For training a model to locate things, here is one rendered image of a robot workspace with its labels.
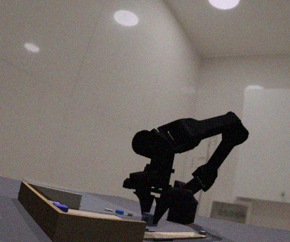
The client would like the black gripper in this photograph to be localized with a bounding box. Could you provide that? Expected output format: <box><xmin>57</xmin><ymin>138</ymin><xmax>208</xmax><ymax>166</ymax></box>
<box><xmin>123</xmin><ymin>161</ymin><xmax>194</xmax><ymax>224</ymax></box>

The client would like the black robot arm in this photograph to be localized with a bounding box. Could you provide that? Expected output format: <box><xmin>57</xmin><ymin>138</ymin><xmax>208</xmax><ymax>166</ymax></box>
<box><xmin>130</xmin><ymin>111</ymin><xmax>249</xmax><ymax>194</ymax></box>

